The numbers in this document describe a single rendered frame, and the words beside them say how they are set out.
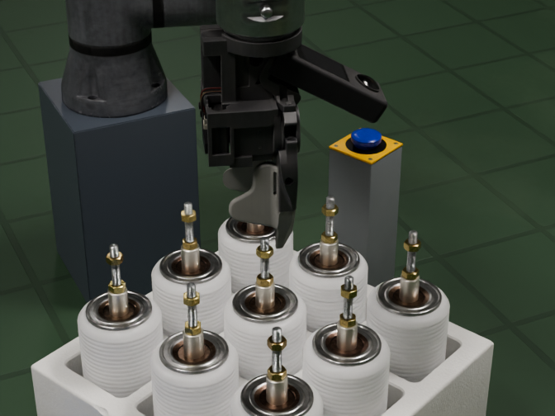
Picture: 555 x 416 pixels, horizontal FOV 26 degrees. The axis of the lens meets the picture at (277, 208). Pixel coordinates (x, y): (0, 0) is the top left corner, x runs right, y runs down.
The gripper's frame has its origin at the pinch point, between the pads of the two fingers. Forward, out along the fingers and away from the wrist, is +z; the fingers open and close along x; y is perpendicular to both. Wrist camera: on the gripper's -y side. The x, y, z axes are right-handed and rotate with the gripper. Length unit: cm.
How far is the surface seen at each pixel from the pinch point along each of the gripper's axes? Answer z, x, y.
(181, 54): 46, -145, 1
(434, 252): 46, -62, -33
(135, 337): 21.8, -13.2, 14.7
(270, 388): 19.1, 0.8, 1.4
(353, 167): 16.6, -38.6, -14.8
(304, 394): 20.9, 0.2, -2.2
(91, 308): 20.9, -18.2, 19.5
